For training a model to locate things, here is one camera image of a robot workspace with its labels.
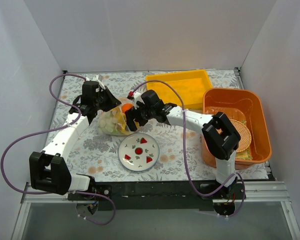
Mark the aluminium frame rail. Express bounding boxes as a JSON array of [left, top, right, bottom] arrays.
[[10, 66, 300, 240]]

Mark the round woven bamboo basket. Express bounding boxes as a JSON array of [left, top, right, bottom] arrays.
[[230, 119, 252, 153]]

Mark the watermelon pattern ceramic plate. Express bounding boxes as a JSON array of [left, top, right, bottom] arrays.
[[118, 133, 160, 172]]

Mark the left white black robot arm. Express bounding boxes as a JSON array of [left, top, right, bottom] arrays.
[[29, 80, 121, 200]]

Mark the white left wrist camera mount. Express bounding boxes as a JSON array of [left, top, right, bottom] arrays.
[[85, 74, 106, 90]]

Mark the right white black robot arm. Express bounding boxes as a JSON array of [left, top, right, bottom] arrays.
[[125, 90, 241, 199]]

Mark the yellow plastic tray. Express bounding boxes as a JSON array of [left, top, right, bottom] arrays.
[[145, 69, 213, 110]]

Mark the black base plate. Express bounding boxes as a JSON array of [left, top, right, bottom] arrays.
[[67, 180, 246, 212]]

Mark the floral pattern table mat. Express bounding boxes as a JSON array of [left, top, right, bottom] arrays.
[[51, 69, 269, 182]]

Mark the fake orange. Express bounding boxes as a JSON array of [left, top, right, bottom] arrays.
[[121, 103, 134, 113]]

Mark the clear zip top bag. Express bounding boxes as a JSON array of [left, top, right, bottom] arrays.
[[97, 97, 134, 136]]

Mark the orange plastic tub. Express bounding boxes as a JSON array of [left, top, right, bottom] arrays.
[[203, 88, 272, 170]]

